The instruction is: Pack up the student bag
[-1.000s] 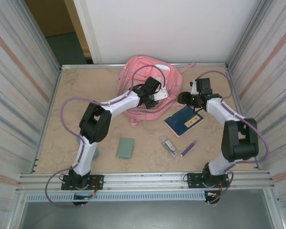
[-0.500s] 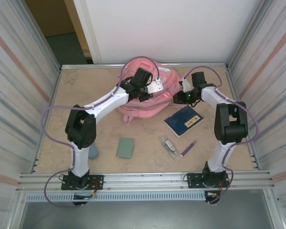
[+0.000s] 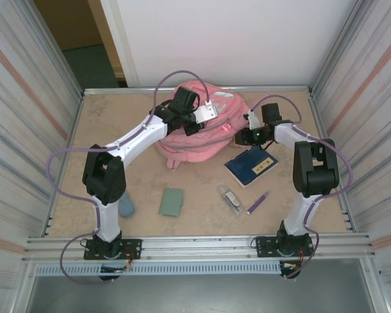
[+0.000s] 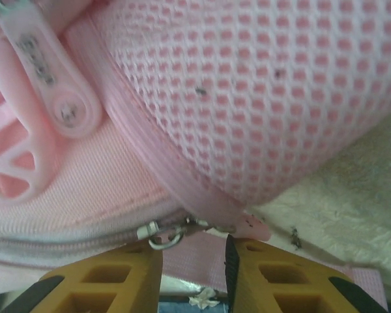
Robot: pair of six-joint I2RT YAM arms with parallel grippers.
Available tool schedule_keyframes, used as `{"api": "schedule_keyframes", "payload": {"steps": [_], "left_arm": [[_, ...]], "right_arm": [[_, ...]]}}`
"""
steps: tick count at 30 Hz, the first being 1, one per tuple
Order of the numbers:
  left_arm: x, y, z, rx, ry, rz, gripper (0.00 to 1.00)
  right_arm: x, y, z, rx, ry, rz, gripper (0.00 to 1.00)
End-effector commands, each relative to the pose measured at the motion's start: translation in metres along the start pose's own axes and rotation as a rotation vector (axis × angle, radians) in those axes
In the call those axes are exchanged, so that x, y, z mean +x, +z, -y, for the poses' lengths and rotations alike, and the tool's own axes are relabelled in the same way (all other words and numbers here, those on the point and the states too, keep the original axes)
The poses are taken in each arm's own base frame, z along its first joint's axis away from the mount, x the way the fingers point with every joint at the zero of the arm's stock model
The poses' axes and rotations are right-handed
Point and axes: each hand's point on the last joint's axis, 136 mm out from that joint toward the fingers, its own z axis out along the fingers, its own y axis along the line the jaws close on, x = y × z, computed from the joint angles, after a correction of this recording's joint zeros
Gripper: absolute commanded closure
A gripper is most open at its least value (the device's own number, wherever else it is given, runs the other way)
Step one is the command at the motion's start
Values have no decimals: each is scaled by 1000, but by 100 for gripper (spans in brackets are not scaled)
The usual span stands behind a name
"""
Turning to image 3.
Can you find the pink backpack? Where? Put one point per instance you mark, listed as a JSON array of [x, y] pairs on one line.
[[189, 146]]

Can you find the blue book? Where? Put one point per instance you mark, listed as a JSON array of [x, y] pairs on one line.
[[249, 166]]

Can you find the clear plastic pen case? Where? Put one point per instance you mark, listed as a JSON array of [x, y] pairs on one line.
[[231, 199]]

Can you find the purple marker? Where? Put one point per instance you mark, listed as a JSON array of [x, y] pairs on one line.
[[257, 203]]

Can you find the green wallet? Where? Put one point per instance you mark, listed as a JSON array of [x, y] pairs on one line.
[[171, 202]]

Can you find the blue oval case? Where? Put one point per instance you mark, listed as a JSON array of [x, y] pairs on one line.
[[127, 208]]

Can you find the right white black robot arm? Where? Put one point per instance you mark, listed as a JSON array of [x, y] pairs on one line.
[[299, 208]]

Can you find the grey metal panel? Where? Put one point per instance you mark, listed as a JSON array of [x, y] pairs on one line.
[[198, 293]]

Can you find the narrow aluminium table rail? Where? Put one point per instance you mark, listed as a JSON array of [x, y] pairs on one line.
[[273, 88]]

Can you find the aluminium side rail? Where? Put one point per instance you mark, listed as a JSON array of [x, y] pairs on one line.
[[329, 163], [72, 133]]

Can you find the white door frame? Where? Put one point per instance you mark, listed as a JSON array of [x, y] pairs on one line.
[[117, 39]]

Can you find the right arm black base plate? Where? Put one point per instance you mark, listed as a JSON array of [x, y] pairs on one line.
[[264, 247]]

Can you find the aluminium corner post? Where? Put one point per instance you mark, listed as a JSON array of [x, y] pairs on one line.
[[57, 49], [335, 49]]

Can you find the wide aluminium mounting rail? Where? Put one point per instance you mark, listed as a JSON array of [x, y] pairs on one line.
[[198, 247]]

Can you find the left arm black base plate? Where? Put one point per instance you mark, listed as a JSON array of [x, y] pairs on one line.
[[133, 249]]

